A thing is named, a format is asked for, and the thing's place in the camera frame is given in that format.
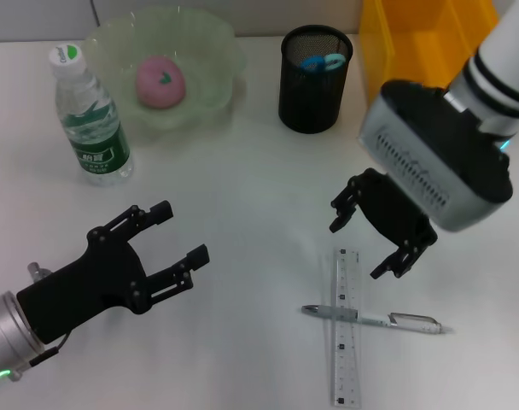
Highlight transparent plastic ruler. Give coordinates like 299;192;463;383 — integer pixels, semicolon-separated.
329;246;363;407

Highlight yellow plastic storage bin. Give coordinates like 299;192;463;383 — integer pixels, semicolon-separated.
358;0;499;108

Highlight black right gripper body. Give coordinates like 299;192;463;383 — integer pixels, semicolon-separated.
355;167;439;253

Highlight blue scissors with sheath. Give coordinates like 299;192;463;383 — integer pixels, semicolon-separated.
300;53;346;73

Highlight left gripper cable with connector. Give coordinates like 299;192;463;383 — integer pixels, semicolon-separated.
9;262;71;381

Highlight translucent green fruit bowl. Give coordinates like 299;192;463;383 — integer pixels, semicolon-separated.
82;6;248;144

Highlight pink round ball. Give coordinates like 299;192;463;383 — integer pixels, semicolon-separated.
134;56;187;110

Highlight clear water bottle green label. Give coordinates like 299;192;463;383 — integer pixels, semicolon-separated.
47;42;135;187

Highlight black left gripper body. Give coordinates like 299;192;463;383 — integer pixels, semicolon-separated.
16;228;152;345

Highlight black mesh pen holder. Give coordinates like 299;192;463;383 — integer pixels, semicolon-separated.
278;24;353;134

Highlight white silver ballpoint pen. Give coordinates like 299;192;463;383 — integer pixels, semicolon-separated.
300;303;455;337

